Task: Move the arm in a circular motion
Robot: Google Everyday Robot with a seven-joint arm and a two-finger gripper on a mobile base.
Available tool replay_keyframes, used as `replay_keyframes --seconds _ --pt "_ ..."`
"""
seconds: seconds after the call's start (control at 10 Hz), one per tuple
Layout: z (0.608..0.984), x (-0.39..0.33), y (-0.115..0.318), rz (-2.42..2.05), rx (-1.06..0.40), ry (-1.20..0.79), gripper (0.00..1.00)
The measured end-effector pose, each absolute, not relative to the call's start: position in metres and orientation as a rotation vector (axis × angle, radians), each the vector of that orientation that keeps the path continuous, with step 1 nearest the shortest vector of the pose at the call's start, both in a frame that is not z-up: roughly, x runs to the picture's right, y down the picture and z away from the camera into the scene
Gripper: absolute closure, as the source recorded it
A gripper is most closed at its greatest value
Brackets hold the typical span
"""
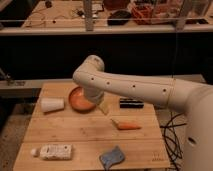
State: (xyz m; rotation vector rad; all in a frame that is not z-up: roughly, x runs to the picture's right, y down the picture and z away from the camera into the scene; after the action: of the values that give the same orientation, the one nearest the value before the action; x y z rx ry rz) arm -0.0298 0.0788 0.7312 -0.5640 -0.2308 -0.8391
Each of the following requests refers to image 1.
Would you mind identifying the orange bowl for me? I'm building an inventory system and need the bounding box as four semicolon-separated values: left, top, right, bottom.
68;87;96;113

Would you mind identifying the orange crate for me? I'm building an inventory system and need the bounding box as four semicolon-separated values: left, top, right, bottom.
131;5;152;25

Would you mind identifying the black bag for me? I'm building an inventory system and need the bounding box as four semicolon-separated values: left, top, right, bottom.
107;10;131;26

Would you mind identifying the black cable bundle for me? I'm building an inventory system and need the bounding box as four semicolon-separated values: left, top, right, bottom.
159;113;188;171

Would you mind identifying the black rectangular box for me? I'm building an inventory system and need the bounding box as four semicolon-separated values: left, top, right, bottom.
119;98;144;108

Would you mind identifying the white tube with cap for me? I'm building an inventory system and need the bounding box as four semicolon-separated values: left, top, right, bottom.
30;144;72;160

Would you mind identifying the blue cloth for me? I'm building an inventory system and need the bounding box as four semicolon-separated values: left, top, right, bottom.
99;146;125;171

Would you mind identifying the grey metal post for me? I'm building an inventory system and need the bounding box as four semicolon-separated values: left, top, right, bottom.
83;0;93;31

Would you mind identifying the orange carrot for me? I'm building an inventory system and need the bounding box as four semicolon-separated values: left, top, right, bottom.
111;119;141;130

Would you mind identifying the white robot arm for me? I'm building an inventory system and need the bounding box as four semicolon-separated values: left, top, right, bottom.
73;55;213;171

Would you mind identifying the white paper cup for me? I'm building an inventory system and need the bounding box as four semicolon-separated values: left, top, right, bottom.
40;98;65;113

